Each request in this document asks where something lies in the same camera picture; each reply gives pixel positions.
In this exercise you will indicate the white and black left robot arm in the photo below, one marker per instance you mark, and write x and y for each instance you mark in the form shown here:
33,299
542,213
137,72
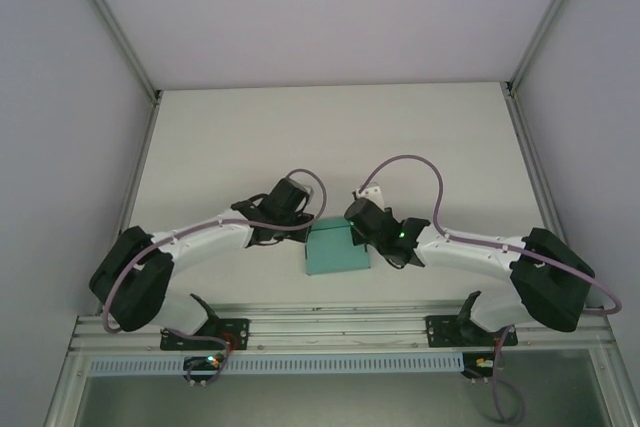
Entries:
210,242

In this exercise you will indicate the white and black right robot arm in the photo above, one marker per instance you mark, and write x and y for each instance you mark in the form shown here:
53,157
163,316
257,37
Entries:
465,252

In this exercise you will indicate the aluminium frame post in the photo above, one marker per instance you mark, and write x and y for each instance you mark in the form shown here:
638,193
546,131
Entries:
120,44
545,22

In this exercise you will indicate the aluminium mounting rail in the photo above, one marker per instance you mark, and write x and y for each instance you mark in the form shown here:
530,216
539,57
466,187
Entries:
330,329

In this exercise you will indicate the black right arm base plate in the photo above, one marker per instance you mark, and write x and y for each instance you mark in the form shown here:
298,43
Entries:
440,332

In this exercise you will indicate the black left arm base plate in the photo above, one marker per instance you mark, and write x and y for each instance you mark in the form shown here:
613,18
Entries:
235,334

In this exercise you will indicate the teal paper box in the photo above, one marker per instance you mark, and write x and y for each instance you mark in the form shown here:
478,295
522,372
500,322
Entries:
335,252

